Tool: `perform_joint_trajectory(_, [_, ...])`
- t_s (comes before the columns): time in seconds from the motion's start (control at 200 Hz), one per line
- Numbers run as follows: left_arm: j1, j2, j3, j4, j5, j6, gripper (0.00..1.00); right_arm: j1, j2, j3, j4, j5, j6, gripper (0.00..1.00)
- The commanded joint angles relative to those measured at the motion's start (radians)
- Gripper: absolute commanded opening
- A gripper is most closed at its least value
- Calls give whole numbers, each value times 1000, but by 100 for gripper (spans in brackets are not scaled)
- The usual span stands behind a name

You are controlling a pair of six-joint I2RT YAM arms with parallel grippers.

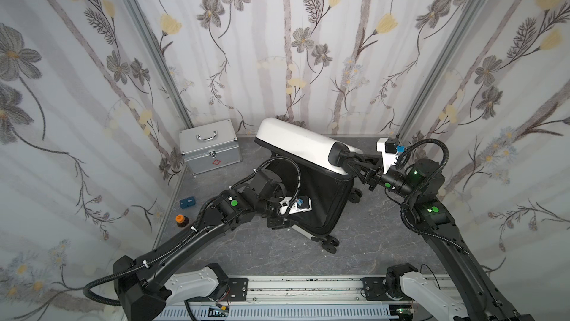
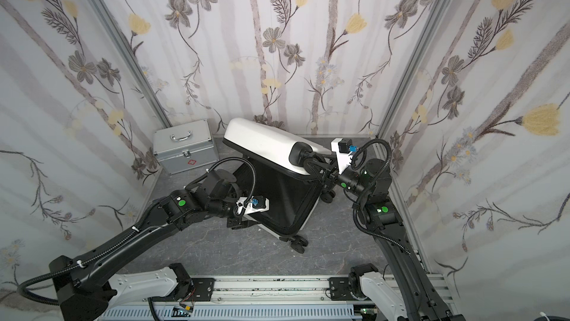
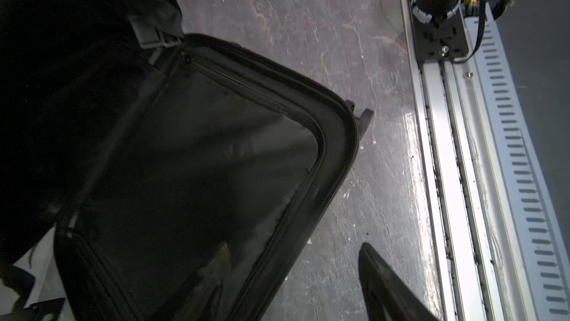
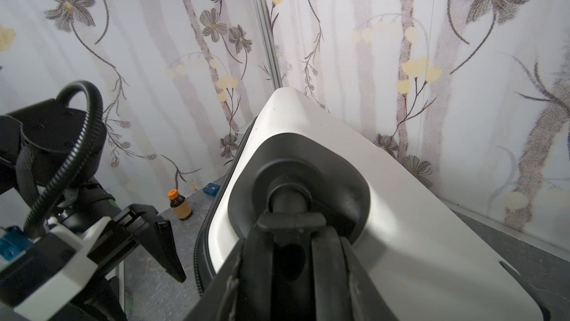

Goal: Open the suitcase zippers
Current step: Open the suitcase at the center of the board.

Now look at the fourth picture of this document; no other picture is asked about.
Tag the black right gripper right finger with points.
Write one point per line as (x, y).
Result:
(343, 289)

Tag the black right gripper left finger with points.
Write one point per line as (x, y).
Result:
(242, 289)

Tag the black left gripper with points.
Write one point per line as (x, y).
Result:
(137, 225)

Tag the white hard-shell suitcase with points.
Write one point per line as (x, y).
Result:
(298, 170)

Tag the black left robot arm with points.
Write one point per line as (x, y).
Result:
(50, 153)

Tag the brown bottle orange cap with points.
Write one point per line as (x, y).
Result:
(179, 205)

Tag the small blue box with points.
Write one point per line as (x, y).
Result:
(211, 189)

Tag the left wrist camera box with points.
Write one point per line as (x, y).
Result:
(45, 281)

